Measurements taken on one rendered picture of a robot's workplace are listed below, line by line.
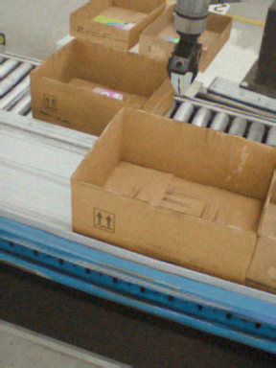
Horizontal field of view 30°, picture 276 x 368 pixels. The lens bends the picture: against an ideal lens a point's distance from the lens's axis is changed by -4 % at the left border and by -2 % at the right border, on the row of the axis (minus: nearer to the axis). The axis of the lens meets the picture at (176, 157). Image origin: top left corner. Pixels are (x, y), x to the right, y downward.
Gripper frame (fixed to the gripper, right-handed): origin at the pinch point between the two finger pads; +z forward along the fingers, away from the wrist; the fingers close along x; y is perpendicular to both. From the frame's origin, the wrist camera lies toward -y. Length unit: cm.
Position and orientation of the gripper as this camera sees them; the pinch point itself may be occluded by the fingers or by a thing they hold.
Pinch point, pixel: (179, 92)
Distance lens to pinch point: 156.8
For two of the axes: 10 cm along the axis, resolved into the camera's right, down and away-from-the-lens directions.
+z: -1.0, 7.8, 6.2
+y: 2.8, -5.8, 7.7
